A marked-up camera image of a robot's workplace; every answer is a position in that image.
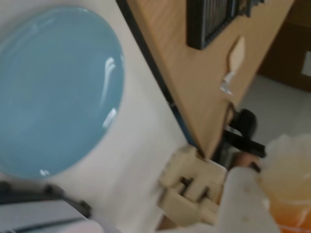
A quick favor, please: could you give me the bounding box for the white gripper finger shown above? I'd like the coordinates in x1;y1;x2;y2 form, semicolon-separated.
218;166;280;233

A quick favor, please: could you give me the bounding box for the black grille frame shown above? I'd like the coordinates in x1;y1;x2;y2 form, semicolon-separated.
186;0;265;50

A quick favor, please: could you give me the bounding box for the grey circular toy track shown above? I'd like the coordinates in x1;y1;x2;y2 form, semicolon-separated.
0;181;92;218

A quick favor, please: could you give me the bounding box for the round blue dish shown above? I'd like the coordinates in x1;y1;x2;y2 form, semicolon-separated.
0;6;126;179

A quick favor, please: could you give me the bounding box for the beige tag with white clip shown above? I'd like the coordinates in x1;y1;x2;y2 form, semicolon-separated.
220;36;246;95

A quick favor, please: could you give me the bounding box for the brown cardboard box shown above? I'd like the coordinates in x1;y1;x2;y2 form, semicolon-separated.
257;0;311;93

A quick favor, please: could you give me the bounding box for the beige printed plastic part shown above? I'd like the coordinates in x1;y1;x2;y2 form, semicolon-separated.
157;145;228;226

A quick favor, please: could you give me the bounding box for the black metal bar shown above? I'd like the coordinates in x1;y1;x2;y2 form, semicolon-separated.
225;130;267;158

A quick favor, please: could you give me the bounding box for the orange shrimp toy sushi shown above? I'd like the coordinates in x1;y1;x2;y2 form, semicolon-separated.
257;133;311;233

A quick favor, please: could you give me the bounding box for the light wooden board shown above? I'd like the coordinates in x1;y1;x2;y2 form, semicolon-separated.
123;0;296;158

